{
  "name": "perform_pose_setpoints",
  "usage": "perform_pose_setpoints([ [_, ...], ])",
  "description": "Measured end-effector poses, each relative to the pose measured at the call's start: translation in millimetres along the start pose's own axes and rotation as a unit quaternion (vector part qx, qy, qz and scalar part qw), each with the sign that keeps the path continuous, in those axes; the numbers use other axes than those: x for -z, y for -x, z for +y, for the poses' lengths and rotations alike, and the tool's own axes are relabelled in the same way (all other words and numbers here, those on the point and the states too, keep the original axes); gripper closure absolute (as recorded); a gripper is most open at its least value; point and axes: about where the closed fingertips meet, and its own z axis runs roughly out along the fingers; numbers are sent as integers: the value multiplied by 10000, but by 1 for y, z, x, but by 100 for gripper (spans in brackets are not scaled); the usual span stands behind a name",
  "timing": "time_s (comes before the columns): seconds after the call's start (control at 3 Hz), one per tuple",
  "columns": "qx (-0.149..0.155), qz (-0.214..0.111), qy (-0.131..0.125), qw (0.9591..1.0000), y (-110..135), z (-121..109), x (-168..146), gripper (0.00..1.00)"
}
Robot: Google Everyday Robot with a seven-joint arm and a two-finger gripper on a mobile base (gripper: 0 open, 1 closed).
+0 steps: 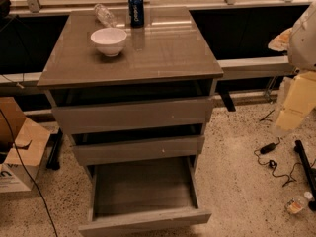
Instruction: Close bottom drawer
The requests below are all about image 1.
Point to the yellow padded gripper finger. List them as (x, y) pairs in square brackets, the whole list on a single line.
[(296, 99)]

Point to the grey bottom drawer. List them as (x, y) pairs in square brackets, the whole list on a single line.
[(140, 196)]

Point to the grey drawer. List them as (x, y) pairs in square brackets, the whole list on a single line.
[(126, 116), (140, 196), (97, 154)]

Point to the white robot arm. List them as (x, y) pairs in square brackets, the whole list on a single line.
[(299, 42)]

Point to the grey drawer cabinet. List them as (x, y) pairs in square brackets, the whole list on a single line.
[(167, 59)]

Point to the grey middle drawer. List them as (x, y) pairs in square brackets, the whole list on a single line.
[(97, 154)]

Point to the grey top drawer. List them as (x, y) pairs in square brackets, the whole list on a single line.
[(126, 116)]

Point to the small bottle on floor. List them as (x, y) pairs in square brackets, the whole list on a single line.
[(298, 203)]

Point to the blue pepsi can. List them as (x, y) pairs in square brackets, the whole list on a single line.
[(136, 13)]

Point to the white ceramic bowl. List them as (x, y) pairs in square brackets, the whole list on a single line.
[(109, 41)]

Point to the clear plastic bottle on cabinet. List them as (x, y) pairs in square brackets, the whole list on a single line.
[(105, 16)]

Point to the black stand leg left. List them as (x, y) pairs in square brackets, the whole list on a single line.
[(54, 145)]

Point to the cardboard box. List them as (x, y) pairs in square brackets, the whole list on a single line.
[(22, 143)]

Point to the metal window rail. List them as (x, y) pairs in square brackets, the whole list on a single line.
[(232, 69)]

